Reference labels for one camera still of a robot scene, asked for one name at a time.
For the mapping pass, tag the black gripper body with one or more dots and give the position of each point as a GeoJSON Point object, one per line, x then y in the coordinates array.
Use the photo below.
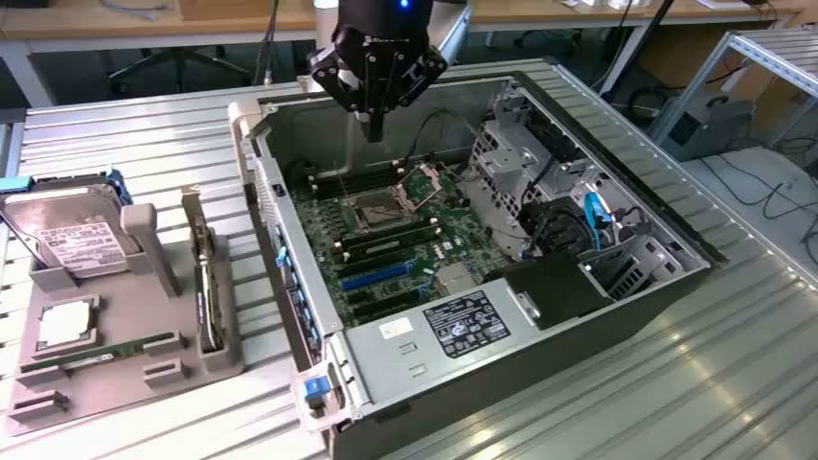
{"type": "Point", "coordinates": [383, 24]}

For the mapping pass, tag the graphics card with black fan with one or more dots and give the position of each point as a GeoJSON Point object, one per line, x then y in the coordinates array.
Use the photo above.
{"type": "Point", "coordinates": [207, 306]}

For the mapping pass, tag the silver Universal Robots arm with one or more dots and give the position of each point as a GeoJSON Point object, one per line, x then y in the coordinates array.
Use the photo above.
{"type": "Point", "coordinates": [456, 33]}

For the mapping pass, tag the thin metal locking lever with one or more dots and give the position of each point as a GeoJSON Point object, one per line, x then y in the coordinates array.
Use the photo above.
{"type": "Point", "coordinates": [340, 182]}

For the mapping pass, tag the black office chair base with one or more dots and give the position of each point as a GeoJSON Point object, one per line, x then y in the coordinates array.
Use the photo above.
{"type": "Point", "coordinates": [543, 34]}
{"type": "Point", "coordinates": [181, 62]}

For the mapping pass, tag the brown cardboard box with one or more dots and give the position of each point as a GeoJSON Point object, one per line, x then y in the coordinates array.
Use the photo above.
{"type": "Point", "coordinates": [223, 9]}

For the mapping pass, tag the metal socket cover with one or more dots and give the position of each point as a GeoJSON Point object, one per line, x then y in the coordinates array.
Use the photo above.
{"type": "Point", "coordinates": [404, 196]}

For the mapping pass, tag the silver metal disk bay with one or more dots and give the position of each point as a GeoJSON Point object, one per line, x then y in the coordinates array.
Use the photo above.
{"type": "Point", "coordinates": [530, 163]}

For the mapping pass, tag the CPU socket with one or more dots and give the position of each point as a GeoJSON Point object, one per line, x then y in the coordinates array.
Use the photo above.
{"type": "Point", "coordinates": [377, 213]}

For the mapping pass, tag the green motherboard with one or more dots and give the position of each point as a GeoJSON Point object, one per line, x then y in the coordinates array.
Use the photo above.
{"type": "Point", "coordinates": [447, 230]}

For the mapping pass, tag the white boxes on desk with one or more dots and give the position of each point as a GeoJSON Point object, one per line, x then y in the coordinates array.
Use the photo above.
{"type": "Point", "coordinates": [614, 4]}

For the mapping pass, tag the installed RAM stick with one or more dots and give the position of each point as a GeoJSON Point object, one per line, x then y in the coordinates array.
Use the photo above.
{"type": "Point", "coordinates": [389, 243]}

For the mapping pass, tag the black slanted pole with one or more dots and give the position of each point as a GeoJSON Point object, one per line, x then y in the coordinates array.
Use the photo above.
{"type": "Point", "coordinates": [651, 21]}

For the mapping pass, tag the black expansion slot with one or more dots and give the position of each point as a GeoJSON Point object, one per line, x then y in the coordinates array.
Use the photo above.
{"type": "Point", "coordinates": [392, 309]}
{"type": "Point", "coordinates": [383, 300]}
{"type": "Point", "coordinates": [371, 268]}

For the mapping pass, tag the blue disk caddy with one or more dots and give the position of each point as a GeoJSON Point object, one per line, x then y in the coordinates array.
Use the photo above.
{"type": "Point", "coordinates": [119, 184]}

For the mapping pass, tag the blue expansion slot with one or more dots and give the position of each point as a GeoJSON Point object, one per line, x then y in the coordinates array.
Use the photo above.
{"type": "Point", "coordinates": [376, 279]}

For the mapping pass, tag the silver chipset heatsink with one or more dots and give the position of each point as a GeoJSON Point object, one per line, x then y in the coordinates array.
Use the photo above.
{"type": "Point", "coordinates": [456, 279]}

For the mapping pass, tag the black plastic shroud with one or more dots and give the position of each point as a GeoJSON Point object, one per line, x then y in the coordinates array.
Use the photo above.
{"type": "Point", "coordinates": [555, 292]}

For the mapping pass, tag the silver hard disk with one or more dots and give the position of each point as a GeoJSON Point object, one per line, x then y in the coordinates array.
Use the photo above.
{"type": "Point", "coordinates": [69, 225]}

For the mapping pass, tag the silver power supply unit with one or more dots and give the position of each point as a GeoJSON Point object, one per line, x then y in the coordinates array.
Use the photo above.
{"type": "Point", "coordinates": [396, 369]}

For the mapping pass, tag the grey parts rack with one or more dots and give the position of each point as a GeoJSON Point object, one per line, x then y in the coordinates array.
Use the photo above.
{"type": "Point", "coordinates": [128, 326]}

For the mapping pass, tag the green RAM stick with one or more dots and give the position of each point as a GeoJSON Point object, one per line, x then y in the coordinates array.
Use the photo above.
{"type": "Point", "coordinates": [128, 347]}

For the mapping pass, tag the open black PC case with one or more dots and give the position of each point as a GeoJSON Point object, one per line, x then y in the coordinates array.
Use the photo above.
{"type": "Point", "coordinates": [607, 354]}

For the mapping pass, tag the silver CPU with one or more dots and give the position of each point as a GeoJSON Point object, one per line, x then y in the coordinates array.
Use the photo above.
{"type": "Point", "coordinates": [64, 322]}

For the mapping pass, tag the wooden desk white frame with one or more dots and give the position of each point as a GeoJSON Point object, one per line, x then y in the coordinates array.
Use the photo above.
{"type": "Point", "coordinates": [64, 24]}
{"type": "Point", "coordinates": [543, 14]}

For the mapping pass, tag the aluminium profile frame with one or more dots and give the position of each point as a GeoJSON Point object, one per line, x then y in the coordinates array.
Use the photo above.
{"type": "Point", "coordinates": [766, 50]}

